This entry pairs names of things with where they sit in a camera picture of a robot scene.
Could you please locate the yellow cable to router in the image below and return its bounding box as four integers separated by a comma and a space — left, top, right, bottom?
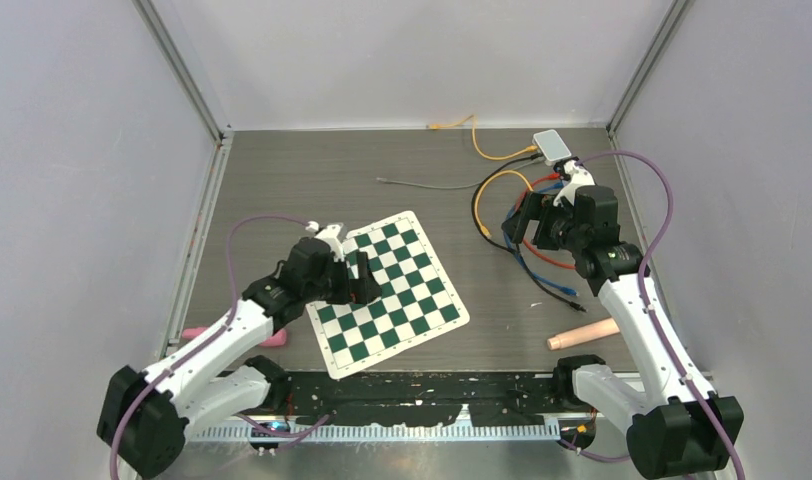
427, 115, 538, 162

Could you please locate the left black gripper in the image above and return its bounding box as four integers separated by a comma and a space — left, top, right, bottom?
304, 251, 381, 305

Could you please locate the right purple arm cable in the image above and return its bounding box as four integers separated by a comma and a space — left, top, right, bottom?
558, 150, 747, 480

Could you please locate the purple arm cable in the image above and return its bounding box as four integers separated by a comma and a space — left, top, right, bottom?
558, 150, 747, 480
109, 213, 332, 480

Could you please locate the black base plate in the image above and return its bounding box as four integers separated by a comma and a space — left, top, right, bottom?
244, 371, 592, 427

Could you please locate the grey thin cable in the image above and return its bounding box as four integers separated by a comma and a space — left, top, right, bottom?
376, 176, 484, 191

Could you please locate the white router box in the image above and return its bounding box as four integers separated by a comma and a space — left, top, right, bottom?
532, 129, 573, 166

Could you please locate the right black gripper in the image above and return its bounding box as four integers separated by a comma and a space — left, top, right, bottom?
501, 190, 587, 254

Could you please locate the beige cylinder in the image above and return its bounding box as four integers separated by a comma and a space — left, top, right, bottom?
546, 318, 620, 351

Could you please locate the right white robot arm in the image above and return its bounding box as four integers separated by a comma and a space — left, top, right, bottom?
502, 160, 744, 479

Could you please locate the yellow ethernet cable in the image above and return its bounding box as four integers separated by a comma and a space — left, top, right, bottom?
473, 170, 535, 239

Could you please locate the red ethernet cable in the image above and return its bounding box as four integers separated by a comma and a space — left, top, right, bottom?
515, 174, 578, 272

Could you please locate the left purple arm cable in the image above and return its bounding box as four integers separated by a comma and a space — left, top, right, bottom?
109, 213, 332, 480

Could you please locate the blue ethernet cable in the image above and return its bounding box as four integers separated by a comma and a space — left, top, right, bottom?
502, 182, 579, 297

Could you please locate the slotted cable duct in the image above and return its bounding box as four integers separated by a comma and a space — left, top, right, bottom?
191, 419, 561, 443

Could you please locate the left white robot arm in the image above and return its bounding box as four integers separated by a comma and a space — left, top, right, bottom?
97, 222, 381, 479

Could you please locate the black ethernet cable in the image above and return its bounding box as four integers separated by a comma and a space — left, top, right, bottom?
471, 155, 587, 313

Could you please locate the pink cylinder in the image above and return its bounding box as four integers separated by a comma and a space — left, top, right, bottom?
181, 327, 288, 348

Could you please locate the green white chessboard mat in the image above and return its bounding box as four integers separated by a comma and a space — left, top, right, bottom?
306, 210, 470, 380

